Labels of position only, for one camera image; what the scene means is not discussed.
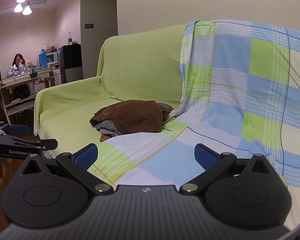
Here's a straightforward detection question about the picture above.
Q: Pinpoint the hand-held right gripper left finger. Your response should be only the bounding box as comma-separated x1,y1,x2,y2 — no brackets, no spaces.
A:
14,144,114,196

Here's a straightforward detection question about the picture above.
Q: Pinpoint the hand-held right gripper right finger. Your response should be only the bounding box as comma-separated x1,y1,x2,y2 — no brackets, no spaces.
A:
179,144,282,196

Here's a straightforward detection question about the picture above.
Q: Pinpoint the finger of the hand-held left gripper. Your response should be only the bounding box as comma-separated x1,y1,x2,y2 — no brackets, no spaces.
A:
1,124,30,135
11,138,58,152

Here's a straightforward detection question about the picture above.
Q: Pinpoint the brown garment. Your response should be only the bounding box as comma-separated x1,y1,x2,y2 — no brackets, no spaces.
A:
89,100,168,134

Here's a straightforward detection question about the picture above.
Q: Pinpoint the grey-blue garment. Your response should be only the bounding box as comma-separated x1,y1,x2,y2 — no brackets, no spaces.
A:
95,102,175,138

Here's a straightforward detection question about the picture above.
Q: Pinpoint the wooden folding table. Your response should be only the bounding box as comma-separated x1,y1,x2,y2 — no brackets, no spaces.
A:
0,76,40,123

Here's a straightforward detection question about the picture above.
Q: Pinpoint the blue thermos jug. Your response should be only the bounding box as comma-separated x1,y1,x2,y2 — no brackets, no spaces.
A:
38,49,48,69

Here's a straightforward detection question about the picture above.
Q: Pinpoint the light blue microwave oven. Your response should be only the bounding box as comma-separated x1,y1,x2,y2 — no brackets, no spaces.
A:
45,52,59,65

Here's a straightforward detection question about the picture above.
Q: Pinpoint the checked blue green blanket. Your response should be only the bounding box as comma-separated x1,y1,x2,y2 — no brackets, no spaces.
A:
93,19,300,230

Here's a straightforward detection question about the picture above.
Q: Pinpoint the black refrigerator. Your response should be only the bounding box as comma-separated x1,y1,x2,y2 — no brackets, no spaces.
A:
58,44,84,83

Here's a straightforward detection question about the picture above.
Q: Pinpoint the green covered sofa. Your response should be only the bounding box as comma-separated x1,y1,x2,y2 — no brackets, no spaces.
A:
34,24,190,160

